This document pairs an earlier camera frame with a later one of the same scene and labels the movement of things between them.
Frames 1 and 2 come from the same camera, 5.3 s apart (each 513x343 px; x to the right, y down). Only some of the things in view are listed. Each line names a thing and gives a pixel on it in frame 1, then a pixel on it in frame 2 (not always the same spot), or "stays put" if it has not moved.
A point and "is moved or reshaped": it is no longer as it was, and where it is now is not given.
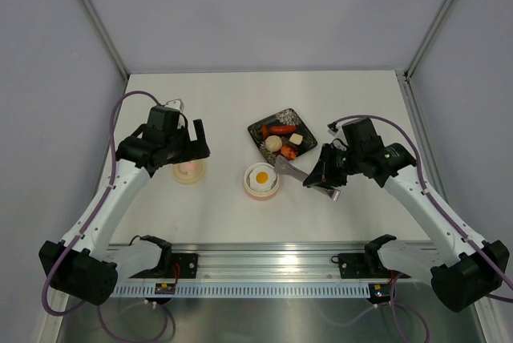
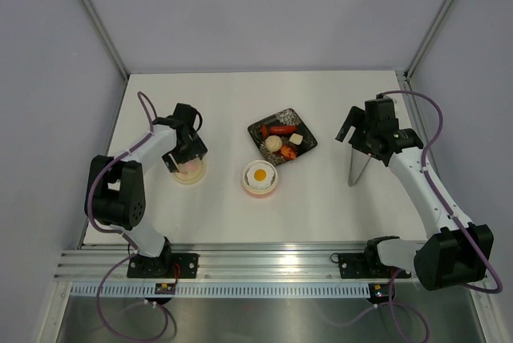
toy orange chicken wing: (288, 152) stays put
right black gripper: (323, 171) -> (355, 117)
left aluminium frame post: (95, 18) stays put
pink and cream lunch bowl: (260, 181) stays put
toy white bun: (273, 143) stays put
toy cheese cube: (296, 139) stays put
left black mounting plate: (183, 266) stays put
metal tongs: (284, 167) is moved or reshaped
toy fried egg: (262, 178) is moved or reshaped
